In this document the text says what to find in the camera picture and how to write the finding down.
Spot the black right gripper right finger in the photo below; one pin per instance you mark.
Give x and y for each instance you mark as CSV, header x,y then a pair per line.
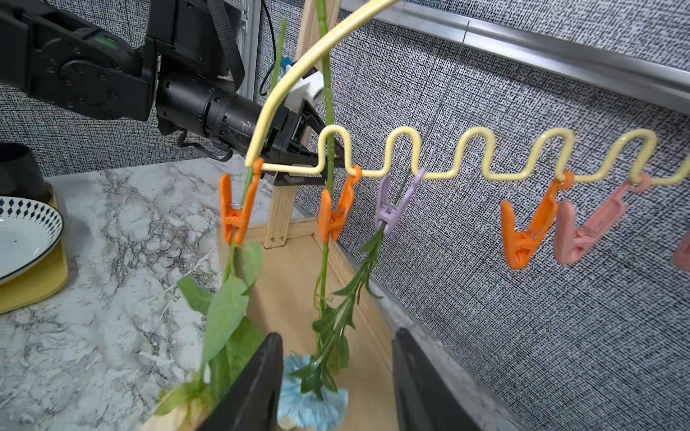
x,y
423,401

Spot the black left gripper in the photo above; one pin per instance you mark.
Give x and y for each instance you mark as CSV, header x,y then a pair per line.
x,y
285,137

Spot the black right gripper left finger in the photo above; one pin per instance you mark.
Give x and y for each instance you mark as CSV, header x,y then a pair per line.
x,y
252,403

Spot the blue artificial carnation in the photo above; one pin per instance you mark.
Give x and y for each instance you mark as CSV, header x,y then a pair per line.
x,y
310,397

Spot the peach artificial rose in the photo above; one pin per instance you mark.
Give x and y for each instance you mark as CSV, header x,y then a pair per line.
x,y
226,301

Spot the orange clip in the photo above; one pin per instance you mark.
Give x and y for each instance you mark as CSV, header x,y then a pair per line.
x,y
520,246
332,220

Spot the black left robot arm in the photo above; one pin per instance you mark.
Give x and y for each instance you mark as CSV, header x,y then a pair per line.
x,y
56,57

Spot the wooden hanging rack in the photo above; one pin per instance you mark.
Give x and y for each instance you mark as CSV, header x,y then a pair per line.
x,y
293,289

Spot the pink clip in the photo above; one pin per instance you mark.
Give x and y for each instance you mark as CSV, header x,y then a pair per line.
x,y
573,242
681,256

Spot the yellow tray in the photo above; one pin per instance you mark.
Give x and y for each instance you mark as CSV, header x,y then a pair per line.
x,y
43,280

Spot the white plate black pattern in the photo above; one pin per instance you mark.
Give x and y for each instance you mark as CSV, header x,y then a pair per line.
x,y
30,230

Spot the black mug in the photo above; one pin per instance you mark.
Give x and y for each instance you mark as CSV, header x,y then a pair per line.
x,y
20,174

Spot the pink clip top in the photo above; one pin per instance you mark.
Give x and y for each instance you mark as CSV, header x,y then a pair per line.
x,y
681,256

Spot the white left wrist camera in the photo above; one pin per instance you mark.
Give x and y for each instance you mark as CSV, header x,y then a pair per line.
x,y
309,88

